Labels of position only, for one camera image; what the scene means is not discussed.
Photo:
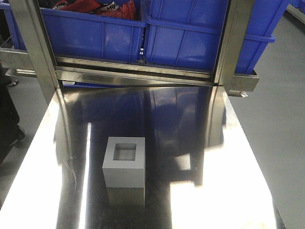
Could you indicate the gray square hollow base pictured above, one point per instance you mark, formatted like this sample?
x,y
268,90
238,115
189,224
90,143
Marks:
x,y
124,162

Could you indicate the blue bin with red items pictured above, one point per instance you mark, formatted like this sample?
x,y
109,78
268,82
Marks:
x,y
93,36

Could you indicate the blue plastic bin right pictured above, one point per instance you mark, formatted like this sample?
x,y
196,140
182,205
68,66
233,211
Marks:
x,y
186,33

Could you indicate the red packaged items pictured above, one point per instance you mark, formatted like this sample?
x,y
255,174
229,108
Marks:
x,y
125,11

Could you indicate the stainless steel shelf frame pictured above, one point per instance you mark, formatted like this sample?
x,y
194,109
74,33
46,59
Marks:
x,y
51,71

